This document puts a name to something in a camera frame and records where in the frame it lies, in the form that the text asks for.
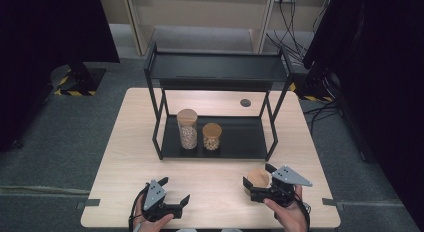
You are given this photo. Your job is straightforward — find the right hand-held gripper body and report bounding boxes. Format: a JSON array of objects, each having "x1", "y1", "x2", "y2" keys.
[{"x1": 250, "y1": 165, "x2": 313, "y2": 208}]

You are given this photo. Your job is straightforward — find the beige wooden furniture frame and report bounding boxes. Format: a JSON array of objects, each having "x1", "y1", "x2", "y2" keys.
[{"x1": 98, "y1": 0, "x2": 334, "y2": 56}]

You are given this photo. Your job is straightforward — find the dark curtain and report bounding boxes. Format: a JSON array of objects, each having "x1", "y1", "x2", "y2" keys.
[
  {"x1": 301, "y1": 0, "x2": 424, "y2": 232},
  {"x1": 0, "y1": 0, "x2": 120, "y2": 153}
]

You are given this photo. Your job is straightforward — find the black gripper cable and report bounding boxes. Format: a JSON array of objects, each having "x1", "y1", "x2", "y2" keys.
[
  {"x1": 294, "y1": 195, "x2": 312, "y2": 232},
  {"x1": 128, "y1": 182, "x2": 150, "y2": 232}
]

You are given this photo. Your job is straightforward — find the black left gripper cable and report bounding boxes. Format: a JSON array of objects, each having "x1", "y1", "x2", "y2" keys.
[{"x1": 128, "y1": 182, "x2": 150, "y2": 232}]

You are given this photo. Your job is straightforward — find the tall glass jar wooden lid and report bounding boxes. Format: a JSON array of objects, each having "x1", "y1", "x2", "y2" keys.
[{"x1": 176, "y1": 108, "x2": 199, "y2": 150}]

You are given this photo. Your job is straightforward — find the black floor cables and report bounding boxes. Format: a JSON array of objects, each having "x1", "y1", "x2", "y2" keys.
[{"x1": 303, "y1": 100, "x2": 341, "y2": 133}]

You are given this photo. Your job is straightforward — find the person's right hand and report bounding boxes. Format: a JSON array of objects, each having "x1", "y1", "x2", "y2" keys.
[{"x1": 263, "y1": 185, "x2": 309, "y2": 232}]

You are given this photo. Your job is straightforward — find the black cables at wall socket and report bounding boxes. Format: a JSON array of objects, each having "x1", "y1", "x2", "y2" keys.
[{"x1": 266, "y1": 0, "x2": 332, "y2": 63}]

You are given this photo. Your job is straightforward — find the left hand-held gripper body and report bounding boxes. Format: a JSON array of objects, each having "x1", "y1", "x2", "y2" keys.
[{"x1": 141, "y1": 179, "x2": 184, "y2": 223}]

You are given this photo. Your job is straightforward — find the medium glass jar wooden lid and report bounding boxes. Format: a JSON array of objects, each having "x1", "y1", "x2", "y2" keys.
[{"x1": 202, "y1": 122, "x2": 223, "y2": 151}]

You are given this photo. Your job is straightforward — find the black metal two-tier shelf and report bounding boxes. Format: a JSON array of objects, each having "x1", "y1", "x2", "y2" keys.
[{"x1": 143, "y1": 41, "x2": 295, "y2": 162}]

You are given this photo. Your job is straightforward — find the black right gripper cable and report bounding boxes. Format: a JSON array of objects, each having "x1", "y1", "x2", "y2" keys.
[{"x1": 294, "y1": 195, "x2": 312, "y2": 232}]

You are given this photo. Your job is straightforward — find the person's left hand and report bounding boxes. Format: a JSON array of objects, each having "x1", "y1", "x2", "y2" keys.
[{"x1": 133, "y1": 195, "x2": 175, "y2": 232}]

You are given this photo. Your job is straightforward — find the striped black stand base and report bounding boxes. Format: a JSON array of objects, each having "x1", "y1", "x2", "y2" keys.
[
  {"x1": 289, "y1": 68, "x2": 338, "y2": 103},
  {"x1": 49, "y1": 63, "x2": 107, "y2": 97}
]

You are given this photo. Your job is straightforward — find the black tape strip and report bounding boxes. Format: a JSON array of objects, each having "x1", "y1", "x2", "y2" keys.
[
  {"x1": 321, "y1": 197, "x2": 344, "y2": 208},
  {"x1": 77, "y1": 198, "x2": 101, "y2": 210}
]

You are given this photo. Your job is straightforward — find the short glass jar wooden lid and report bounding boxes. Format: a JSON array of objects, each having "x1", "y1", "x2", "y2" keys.
[{"x1": 245, "y1": 167, "x2": 271, "y2": 195}]

